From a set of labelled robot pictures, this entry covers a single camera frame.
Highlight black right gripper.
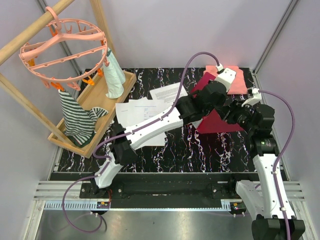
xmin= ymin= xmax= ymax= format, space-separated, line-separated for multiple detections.
xmin=213 ymin=98 xmax=257 ymax=134

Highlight red plastic clip folder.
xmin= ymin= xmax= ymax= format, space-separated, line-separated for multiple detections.
xmin=191 ymin=72 xmax=243 ymax=134

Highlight white printed paper sheet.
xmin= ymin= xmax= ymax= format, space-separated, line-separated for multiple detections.
xmin=149 ymin=82 xmax=180 ymax=107

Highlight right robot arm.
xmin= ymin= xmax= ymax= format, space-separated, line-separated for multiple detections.
xmin=223 ymin=100 xmax=306 ymax=240

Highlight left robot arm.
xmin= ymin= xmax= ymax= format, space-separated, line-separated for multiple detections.
xmin=90 ymin=78 xmax=231 ymax=198

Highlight folded pink cloth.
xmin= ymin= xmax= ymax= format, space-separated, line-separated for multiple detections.
xmin=203 ymin=65 xmax=247 ymax=95

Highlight white form paper sheet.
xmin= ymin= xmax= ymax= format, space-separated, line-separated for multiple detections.
xmin=115 ymin=97 xmax=169 ymax=128

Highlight mint green towel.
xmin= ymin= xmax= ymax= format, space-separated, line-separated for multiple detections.
xmin=102 ymin=48 xmax=126 ymax=99

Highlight wooden tray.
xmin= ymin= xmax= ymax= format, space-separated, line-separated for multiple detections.
xmin=47 ymin=68 xmax=138 ymax=159

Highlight pink round clip hanger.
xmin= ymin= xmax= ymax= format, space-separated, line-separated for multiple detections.
xmin=19 ymin=6 xmax=110 ymax=90

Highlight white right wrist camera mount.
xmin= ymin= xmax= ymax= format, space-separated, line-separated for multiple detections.
xmin=241 ymin=87 xmax=262 ymax=107

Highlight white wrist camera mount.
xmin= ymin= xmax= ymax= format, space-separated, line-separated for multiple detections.
xmin=241 ymin=87 xmax=262 ymax=107
xmin=215 ymin=63 xmax=237 ymax=92

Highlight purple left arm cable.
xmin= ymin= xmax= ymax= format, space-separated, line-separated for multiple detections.
xmin=61 ymin=51 xmax=223 ymax=233

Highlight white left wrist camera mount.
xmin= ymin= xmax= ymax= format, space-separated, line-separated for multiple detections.
xmin=215 ymin=63 xmax=237 ymax=92

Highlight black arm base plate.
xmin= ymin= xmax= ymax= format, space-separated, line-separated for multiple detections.
xmin=79 ymin=172 xmax=259 ymax=210

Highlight aluminium corner post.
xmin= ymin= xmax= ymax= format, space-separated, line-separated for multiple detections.
xmin=252 ymin=0 xmax=300 ymax=73

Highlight aluminium front rail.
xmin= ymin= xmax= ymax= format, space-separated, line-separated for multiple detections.
xmin=33 ymin=181 xmax=307 ymax=211

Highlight wooden rack frame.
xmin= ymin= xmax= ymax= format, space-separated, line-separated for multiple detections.
xmin=0 ymin=0 xmax=117 ymax=151

